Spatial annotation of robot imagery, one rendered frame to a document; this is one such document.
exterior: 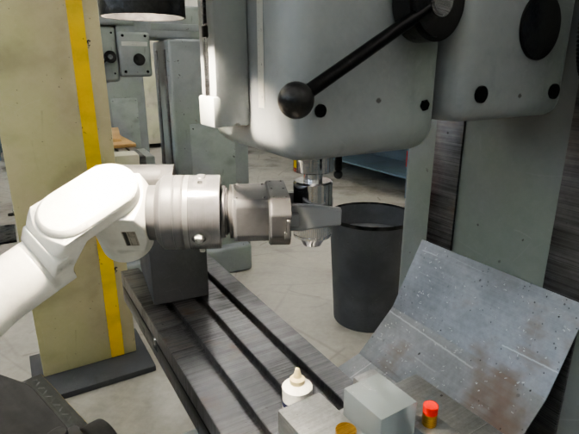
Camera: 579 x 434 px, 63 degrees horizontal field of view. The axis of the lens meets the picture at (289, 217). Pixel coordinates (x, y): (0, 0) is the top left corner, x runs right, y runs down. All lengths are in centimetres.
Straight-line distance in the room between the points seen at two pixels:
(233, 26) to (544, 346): 62
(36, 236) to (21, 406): 97
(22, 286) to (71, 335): 195
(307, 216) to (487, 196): 40
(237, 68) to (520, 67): 31
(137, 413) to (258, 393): 151
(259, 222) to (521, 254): 46
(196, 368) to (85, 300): 161
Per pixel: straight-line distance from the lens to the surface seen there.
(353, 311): 267
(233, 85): 49
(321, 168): 54
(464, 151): 88
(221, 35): 48
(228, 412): 76
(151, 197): 56
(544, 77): 64
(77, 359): 255
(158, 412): 225
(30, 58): 219
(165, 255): 102
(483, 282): 88
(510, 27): 59
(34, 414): 144
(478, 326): 87
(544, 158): 80
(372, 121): 48
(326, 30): 44
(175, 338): 94
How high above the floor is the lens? 140
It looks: 18 degrees down
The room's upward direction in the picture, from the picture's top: straight up
